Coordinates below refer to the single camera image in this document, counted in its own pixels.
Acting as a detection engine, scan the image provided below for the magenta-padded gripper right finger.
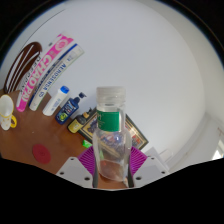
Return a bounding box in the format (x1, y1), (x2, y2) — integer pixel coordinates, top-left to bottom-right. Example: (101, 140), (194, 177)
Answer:
(126, 145), (170, 189)

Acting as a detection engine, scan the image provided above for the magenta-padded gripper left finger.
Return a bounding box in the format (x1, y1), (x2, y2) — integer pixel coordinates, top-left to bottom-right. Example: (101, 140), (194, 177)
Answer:
(55, 145), (99, 189)

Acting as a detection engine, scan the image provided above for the clear green-labelled plastic bottle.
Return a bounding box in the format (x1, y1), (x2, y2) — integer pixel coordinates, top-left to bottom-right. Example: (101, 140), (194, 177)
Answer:
(92, 85), (133, 183)

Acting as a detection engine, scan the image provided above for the flat round red coaster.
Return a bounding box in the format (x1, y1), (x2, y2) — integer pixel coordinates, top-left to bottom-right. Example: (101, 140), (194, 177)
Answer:
(32, 143), (52, 165)

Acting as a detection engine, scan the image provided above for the framed group photo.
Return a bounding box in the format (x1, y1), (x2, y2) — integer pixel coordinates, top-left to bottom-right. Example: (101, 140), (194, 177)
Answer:
(78, 108), (150, 151)

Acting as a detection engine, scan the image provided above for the dark yellow-labelled pump bottle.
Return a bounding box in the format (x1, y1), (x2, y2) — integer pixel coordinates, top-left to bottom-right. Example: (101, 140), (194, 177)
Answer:
(67, 108), (96, 134)

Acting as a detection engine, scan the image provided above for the dark blue pump bottle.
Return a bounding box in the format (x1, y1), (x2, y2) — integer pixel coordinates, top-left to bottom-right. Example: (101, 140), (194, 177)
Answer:
(54, 92), (88, 126)

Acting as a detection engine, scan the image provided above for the white lotion bottle blue cap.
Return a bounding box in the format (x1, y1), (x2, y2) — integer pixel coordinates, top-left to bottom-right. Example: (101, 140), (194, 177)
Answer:
(42, 85), (70, 117)

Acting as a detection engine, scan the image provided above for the long white and blue box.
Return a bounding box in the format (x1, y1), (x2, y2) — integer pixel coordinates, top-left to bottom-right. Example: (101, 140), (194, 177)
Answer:
(28, 44), (85, 112)

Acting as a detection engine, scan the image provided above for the long pink and white box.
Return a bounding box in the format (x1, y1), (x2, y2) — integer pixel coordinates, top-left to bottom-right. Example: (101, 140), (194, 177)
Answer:
(15, 33), (75, 113)

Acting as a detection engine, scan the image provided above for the white mug with yellow handle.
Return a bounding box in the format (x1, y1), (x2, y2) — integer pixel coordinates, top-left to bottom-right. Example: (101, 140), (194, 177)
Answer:
(0, 94), (18, 131)

